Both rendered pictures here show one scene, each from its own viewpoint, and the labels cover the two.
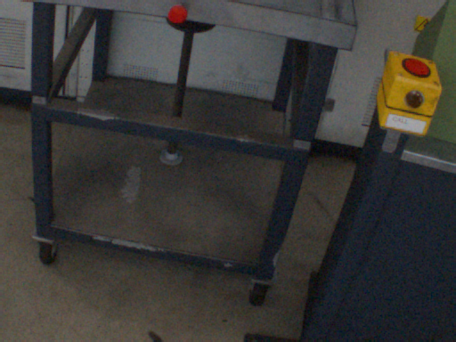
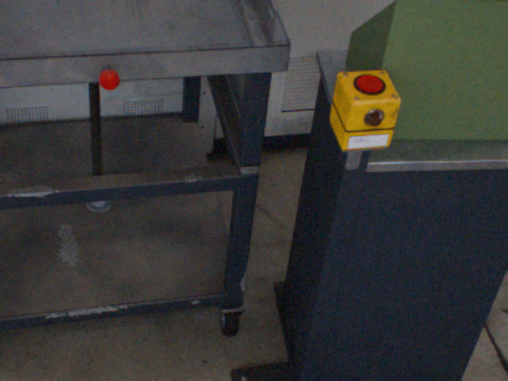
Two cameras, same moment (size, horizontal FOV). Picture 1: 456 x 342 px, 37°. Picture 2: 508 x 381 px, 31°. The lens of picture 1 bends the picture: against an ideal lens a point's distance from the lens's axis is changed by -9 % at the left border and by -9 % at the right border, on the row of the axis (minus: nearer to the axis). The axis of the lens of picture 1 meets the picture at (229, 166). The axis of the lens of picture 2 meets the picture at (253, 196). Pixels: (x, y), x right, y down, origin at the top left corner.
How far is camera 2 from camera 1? 0.38 m
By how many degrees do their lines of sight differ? 11
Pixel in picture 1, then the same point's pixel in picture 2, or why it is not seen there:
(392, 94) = (350, 120)
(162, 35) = not seen: hidden behind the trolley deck
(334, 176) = (264, 173)
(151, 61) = (38, 100)
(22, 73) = not seen: outside the picture
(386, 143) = (348, 162)
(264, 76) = (167, 87)
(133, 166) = (62, 225)
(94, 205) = (34, 280)
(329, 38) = (264, 65)
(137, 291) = (103, 358)
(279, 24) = (210, 64)
